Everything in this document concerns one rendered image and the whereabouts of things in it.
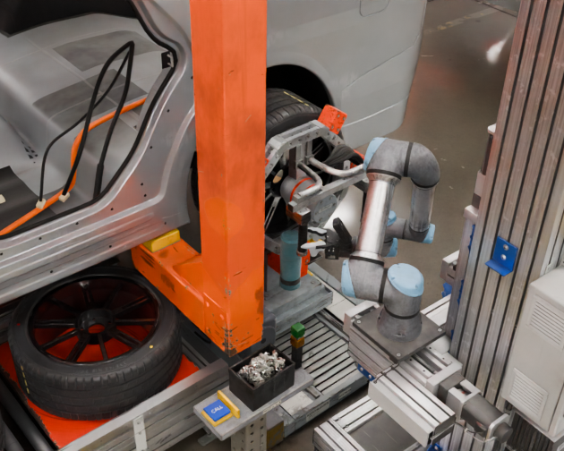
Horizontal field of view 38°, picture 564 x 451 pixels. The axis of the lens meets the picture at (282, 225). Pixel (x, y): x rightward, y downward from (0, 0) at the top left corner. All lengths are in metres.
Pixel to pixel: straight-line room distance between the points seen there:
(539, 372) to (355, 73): 1.62
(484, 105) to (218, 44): 3.80
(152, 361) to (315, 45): 1.39
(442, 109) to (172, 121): 3.07
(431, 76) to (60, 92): 3.27
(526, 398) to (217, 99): 1.29
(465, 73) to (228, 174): 4.00
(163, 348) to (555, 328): 1.46
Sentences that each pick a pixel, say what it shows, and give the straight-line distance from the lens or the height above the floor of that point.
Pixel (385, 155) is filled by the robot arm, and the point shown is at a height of 1.31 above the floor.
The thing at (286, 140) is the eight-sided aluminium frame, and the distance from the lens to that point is 3.13.
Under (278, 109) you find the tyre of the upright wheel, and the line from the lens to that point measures 3.21.
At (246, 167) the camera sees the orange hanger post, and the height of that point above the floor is 1.32.
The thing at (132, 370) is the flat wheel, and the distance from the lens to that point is 3.09.
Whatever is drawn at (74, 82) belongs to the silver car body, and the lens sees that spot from 3.81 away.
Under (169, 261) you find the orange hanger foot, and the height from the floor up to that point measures 0.68.
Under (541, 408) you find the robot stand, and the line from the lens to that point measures 2.62.
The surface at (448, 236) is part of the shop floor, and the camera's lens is 4.59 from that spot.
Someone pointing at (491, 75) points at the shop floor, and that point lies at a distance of 6.39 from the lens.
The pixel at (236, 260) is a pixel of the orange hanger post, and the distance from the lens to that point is 2.78.
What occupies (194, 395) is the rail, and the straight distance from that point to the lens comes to 3.21.
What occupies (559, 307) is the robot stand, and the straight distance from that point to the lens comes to 2.38.
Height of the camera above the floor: 2.72
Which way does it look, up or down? 37 degrees down
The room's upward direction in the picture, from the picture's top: 2 degrees clockwise
